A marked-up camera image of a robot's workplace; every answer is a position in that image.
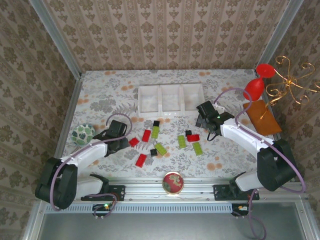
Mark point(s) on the right black controller board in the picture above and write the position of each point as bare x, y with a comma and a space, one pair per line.
237, 211

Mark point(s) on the orange brown pouch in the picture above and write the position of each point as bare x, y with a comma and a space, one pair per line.
262, 120

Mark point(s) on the long red lego brick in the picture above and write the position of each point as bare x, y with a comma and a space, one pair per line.
146, 135
141, 160

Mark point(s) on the aluminium frame post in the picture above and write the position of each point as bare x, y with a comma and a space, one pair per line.
276, 37
56, 37

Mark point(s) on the green lego brick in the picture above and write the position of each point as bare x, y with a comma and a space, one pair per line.
155, 132
181, 142
198, 149
160, 149

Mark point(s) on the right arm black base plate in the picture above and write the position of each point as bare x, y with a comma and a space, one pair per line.
220, 192

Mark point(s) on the aluminium table side rail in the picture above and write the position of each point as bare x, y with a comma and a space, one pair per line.
71, 107

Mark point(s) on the red plastic goblet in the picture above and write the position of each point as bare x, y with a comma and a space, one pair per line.
253, 87

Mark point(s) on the green leaf pattern ball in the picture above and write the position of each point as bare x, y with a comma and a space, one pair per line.
82, 135

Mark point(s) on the medium red lego brick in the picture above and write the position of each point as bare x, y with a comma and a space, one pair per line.
193, 137

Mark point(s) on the left black controller board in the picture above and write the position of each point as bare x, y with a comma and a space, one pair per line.
100, 208

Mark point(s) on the grey metal shelf panel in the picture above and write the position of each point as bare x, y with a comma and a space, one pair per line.
162, 227

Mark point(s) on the white plastic bin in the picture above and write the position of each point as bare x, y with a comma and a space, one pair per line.
148, 101
193, 98
170, 100

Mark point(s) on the left aluminium frame post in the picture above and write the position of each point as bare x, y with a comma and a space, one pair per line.
56, 37

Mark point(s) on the small red lego brick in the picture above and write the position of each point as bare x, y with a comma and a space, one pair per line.
134, 142

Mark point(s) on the right aluminium frame post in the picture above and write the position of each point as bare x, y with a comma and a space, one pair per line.
276, 37

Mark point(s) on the aluminium front rail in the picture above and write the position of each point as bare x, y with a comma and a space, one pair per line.
142, 192

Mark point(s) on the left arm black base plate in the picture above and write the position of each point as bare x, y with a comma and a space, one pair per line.
120, 192

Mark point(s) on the black controller board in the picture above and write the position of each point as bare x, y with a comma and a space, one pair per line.
237, 211
100, 208

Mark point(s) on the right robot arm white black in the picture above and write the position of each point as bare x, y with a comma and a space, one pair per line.
240, 135

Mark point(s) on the small black lego brick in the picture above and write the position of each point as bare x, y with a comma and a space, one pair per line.
156, 123
153, 152
188, 133

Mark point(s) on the round tin red pattern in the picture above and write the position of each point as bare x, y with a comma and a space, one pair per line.
173, 183

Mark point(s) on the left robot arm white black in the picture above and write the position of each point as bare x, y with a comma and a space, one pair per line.
87, 155

